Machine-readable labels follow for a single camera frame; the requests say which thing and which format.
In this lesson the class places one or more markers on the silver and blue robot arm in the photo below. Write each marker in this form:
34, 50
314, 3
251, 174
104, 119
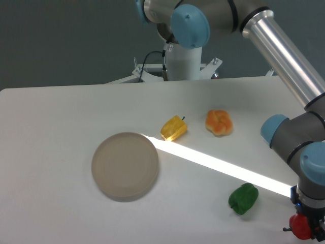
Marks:
299, 141

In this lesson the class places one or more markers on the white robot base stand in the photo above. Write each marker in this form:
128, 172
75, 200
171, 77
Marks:
173, 63

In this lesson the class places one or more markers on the beige round plate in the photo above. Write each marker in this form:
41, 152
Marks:
125, 166

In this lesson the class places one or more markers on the red toy pepper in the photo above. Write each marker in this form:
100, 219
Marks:
298, 225

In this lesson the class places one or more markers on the yellow toy pepper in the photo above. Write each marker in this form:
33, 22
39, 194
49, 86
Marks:
173, 128

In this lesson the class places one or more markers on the green toy pepper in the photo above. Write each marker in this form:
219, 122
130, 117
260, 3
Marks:
243, 198

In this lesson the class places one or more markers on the orange knotted bread roll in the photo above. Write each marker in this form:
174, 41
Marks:
219, 122

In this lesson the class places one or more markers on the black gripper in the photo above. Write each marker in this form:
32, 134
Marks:
312, 209

